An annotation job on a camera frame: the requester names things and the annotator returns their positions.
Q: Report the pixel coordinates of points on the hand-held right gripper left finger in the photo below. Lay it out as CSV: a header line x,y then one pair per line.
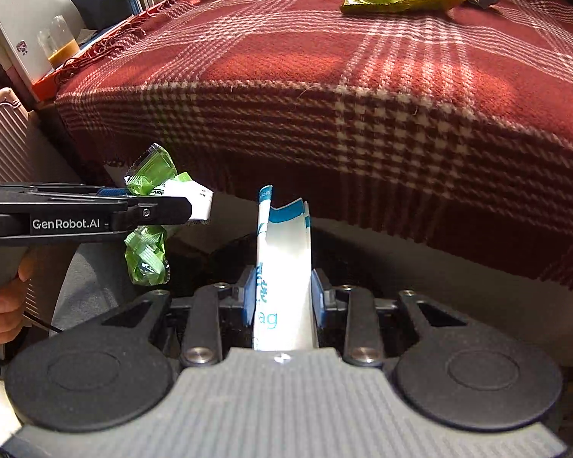
x,y
247,303

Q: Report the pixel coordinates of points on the pink ribbed suitcase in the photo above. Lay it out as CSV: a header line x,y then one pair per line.
x,y
5,138

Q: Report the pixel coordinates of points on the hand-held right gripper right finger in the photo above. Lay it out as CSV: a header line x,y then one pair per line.
x,y
319,296

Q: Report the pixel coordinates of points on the person's left hand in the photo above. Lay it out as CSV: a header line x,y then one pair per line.
x,y
2,310

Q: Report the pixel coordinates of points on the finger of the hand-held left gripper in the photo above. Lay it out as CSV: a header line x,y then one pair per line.
x,y
114,192
172,210

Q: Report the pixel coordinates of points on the glass of orange liquid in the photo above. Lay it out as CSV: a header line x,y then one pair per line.
x,y
59,52

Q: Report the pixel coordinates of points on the green and white wrapper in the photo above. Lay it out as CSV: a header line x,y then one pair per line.
x,y
153,171

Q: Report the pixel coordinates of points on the white and blue plastic bag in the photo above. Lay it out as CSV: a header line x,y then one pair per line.
x,y
286,267

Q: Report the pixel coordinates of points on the red plaid blanket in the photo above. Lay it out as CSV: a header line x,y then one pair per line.
x,y
315,105

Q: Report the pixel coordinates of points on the black trash bin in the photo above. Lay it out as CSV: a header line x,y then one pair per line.
x,y
205,267

